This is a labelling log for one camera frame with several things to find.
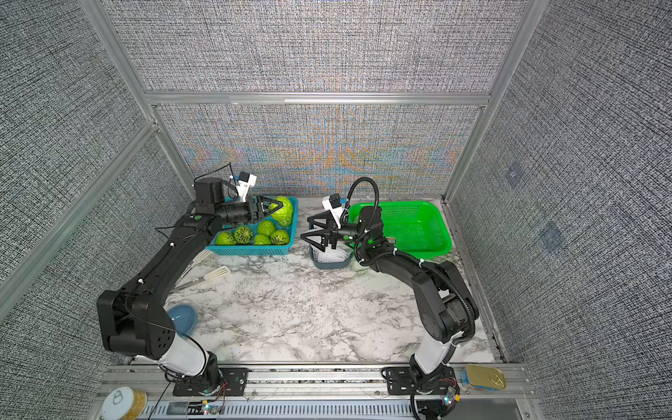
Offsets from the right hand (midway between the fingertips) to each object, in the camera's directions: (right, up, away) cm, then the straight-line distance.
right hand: (305, 222), depth 74 cm
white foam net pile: (+10, -11, +20) cm, 25 cm away
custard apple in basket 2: (-12, -6, +23) cm, 27 cm away
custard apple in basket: (-27, -5, +26) cm, 37 cm away
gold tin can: (+48, -41, -4) cm, 64 cm away
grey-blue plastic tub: (+6, -16, +22) cm, 27 cm away
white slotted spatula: (-34, -18, +18) cm, 43 cm away
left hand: (-7, +5, +2) cm, 9 cm away
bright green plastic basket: (+43, -3, +35) cm, 56 cm away
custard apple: (-6, +2, +1) cm, 7 cm away
